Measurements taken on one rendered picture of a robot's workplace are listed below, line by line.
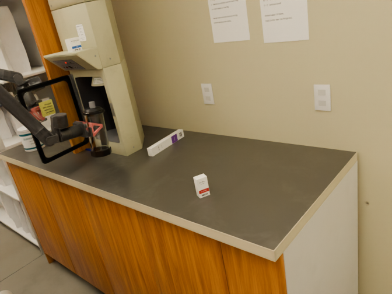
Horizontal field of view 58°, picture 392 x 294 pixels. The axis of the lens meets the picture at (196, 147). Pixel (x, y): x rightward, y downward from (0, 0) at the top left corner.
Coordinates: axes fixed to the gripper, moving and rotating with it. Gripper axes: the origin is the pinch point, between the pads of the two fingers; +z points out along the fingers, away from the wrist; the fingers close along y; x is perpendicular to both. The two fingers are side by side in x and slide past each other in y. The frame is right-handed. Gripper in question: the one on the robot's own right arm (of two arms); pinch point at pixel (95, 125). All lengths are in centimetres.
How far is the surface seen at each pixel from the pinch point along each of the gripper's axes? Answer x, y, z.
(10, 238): 117, 165, -6
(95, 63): -29.3, -2.9, 5.0
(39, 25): -50, 34, 1
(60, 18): -52, 22, 6
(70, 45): -38.7, 5.7, -1.2
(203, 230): 25, -80, -17
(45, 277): 118, 84, -14
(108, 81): -19.6, -2.9, 9.8
